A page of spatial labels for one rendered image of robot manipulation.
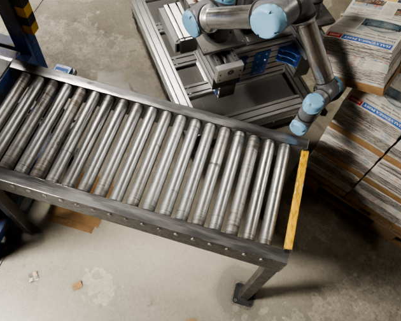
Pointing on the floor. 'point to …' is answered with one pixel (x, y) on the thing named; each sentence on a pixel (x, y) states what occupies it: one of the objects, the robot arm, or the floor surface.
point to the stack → (391, 127)
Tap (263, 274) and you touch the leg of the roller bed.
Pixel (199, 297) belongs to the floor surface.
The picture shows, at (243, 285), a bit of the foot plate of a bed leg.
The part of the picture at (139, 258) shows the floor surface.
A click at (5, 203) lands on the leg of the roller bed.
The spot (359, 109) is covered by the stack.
